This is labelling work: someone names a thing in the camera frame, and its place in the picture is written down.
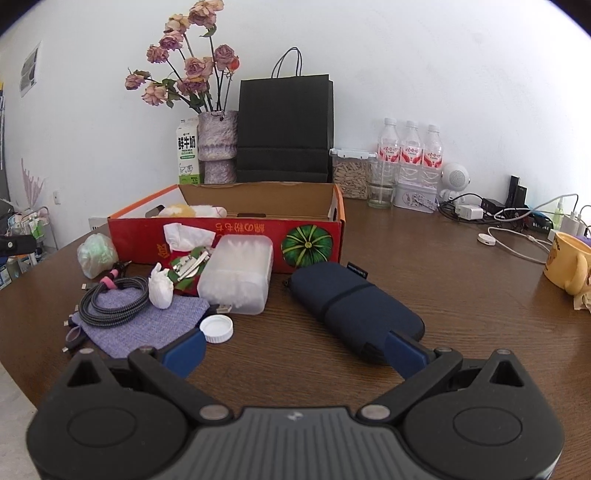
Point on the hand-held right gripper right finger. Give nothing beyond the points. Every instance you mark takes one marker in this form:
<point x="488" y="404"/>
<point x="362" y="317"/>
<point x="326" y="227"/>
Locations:
<point x="406" y="353"/>

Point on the yellow and white plush toy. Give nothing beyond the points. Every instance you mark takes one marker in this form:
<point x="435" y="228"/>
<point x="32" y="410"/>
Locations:
<point x="184" y="211"/>

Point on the dried rose bouquet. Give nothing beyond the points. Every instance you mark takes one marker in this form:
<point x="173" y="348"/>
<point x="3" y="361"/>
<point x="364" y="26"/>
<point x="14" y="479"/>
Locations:
<point x="194" y="69"/>

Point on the white radiator vent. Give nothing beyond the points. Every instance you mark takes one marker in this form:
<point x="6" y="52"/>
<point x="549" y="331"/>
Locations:
<point x="98" y="224"/>

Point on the small white bundle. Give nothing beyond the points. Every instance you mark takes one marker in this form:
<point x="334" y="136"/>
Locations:
<point x="160" y="281"/>

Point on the white and green milk carton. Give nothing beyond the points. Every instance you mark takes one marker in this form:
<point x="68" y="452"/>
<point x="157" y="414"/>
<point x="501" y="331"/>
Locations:
<point x="188" y="152"/>

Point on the translucent plastic box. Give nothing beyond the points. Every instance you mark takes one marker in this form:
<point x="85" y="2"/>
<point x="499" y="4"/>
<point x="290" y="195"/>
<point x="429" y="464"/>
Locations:
<point x="240" y="267"/>

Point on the navy zip case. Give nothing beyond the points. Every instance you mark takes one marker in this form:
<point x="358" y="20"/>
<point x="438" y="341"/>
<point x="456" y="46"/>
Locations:
<point x="341" y="295"/>

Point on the white printed tin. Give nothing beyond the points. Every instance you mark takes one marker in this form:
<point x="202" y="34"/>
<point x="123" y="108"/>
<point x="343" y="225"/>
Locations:
<point x="415" y="198"/>

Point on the metal storage cart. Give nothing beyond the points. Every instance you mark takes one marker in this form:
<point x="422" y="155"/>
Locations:
<point x="32" y="230"/>

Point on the red cardboard box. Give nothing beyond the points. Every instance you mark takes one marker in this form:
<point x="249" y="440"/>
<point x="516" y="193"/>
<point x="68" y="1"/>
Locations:
<point x="249" y="244"/>

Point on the small white bottle cap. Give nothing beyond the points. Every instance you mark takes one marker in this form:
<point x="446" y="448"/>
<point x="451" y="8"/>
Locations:
<point x="217" y="317"/>

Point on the wall poster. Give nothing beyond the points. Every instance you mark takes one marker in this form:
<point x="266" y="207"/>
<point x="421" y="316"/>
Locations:
<point x="30" y="69"/>

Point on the clear jar of seeds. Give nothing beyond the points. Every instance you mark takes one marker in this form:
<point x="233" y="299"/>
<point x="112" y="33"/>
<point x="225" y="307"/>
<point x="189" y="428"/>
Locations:
<point x="351" y="177"/>

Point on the red artificial flower decoration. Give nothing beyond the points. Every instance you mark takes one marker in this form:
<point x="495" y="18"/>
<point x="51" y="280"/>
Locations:
<point x="184" y="281"/>

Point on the black power adapter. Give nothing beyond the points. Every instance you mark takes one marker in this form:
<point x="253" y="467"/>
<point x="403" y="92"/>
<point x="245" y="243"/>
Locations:
<point x="493" y="205"/>

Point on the empty glass jar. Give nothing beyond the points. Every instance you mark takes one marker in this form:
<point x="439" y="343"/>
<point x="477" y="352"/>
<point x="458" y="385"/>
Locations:
<point x="381" y="196"/>

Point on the purple cloth pouch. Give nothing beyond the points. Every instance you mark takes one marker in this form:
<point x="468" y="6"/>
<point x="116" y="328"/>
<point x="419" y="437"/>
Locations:
<point x="138" y="327"/>

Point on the purple textured vase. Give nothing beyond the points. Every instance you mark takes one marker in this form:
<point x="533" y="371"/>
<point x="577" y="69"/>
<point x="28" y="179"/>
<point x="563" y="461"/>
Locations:
<point x="218" y="143"/>

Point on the black paper bag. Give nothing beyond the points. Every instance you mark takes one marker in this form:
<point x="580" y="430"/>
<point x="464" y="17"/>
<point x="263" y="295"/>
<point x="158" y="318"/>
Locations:
<point x="286" y="124"/>

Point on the white robot speaker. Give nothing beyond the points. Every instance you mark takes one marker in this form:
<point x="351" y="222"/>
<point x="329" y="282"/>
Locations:
<point x="455" y="180"/>

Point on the clear bag of green masks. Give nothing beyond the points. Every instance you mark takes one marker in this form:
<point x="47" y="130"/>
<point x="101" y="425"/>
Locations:
<point x="97" y="256"/>

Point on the yellow mug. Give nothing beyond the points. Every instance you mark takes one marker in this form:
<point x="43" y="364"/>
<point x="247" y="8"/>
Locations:
<point x="565" y="263"/>

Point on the black upright device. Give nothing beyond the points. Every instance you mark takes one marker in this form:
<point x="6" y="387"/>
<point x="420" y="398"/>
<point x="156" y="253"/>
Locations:
<point x="516" y="191"/>

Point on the silver metal clip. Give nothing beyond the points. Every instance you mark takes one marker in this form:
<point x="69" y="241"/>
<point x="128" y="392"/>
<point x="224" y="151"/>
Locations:
<point x="189" y="265"/>

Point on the purple wall decal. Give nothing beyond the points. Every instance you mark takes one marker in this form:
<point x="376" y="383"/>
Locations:
<point x="33" y="184"/>

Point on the white charger block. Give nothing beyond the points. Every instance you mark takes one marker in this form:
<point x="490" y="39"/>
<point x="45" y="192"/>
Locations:
<point x="468" y="212"/>

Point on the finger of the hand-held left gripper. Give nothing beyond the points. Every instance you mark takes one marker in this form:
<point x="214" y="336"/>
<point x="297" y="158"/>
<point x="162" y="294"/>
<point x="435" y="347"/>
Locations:
<point x="16" y="244"/>

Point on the red label water bottle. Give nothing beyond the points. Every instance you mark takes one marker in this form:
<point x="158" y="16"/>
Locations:
<point x="388" y="147"/>
<point x="433" y="152"/>
<point x="411" y="150"/>

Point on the white tissue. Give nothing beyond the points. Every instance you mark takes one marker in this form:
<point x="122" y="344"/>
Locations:
<point x="184" y="235"/>

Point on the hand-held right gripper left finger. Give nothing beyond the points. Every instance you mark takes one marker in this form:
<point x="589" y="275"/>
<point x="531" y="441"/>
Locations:
<point x="184" y="348"/>

